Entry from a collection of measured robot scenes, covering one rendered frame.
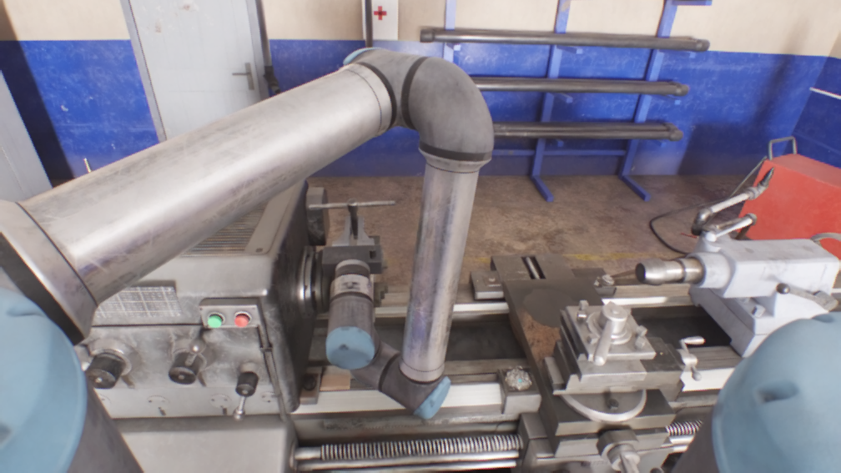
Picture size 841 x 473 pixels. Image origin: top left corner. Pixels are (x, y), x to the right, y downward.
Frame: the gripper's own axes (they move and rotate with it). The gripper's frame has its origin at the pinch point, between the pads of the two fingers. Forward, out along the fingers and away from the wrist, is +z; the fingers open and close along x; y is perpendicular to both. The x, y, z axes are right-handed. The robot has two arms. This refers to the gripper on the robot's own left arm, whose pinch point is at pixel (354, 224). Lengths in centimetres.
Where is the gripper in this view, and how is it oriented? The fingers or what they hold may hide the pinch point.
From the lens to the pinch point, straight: 102.4
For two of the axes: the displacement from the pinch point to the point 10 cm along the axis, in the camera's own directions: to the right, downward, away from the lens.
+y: 0.5, -6.9, -7.2
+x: -10.0, 0.3, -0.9
